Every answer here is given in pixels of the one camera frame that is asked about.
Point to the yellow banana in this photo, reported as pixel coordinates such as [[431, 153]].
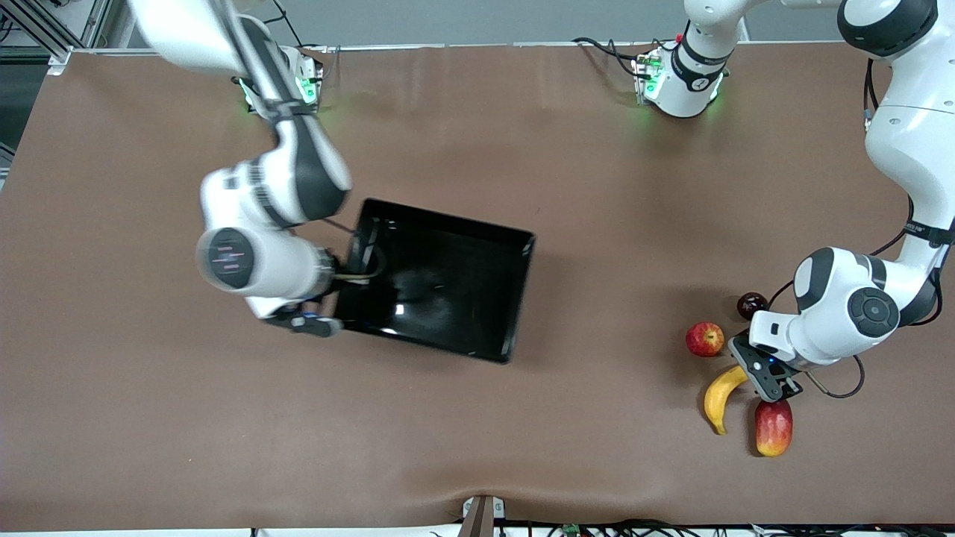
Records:
[[716, 399]]

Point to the black plastic box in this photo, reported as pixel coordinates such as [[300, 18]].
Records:
[[448, 283]]

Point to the small red yellow apple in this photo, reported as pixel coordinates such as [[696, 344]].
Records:
[[705, 338]]

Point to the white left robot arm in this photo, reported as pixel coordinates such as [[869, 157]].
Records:
[[850, 306]]

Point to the red yellow mango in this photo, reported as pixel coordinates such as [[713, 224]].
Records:
[[774, 429]]

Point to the dark purple plum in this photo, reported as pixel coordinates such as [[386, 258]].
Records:
[[750, 304]]

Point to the brown table mat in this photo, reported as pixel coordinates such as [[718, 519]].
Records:
[[224, 418]]

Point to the metal camera bracket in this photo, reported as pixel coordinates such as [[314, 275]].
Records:
[[481, 516]]

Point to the aluminium frame profile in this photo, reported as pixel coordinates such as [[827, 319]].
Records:
[[41, 30]]

